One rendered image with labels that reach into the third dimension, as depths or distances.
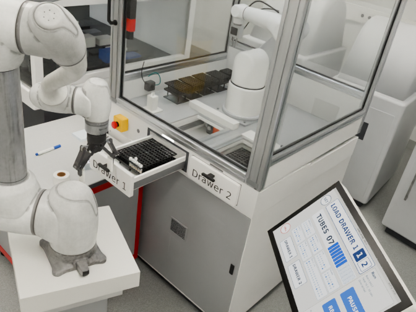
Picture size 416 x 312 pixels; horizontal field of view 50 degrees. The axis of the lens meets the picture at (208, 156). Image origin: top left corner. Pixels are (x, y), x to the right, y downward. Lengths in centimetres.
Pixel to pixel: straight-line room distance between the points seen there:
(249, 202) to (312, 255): 54
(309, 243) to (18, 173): 92
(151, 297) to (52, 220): 125
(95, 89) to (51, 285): 68
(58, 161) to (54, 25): 121
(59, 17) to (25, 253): 84
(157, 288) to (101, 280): 113
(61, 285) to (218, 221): 83
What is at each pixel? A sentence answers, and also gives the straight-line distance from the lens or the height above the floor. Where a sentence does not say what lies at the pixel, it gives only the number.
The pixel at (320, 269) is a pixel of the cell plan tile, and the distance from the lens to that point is 139.
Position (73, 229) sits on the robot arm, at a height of 100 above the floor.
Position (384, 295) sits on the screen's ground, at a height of 116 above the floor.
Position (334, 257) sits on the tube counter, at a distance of 138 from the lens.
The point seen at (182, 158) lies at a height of 89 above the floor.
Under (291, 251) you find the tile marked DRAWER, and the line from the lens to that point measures 149.
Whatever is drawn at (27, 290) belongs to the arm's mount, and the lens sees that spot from 153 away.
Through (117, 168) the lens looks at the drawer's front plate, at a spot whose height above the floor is 92.
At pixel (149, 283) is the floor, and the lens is 267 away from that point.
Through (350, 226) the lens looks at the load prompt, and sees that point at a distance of 141.
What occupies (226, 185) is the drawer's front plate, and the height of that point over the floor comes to 90.
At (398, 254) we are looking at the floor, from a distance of 343.
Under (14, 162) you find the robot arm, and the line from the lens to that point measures 142.
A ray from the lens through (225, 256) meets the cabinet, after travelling 214.
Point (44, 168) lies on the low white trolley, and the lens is 219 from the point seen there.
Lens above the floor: 196
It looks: 31 degrees down
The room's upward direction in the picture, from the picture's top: 9 degrees clockwise
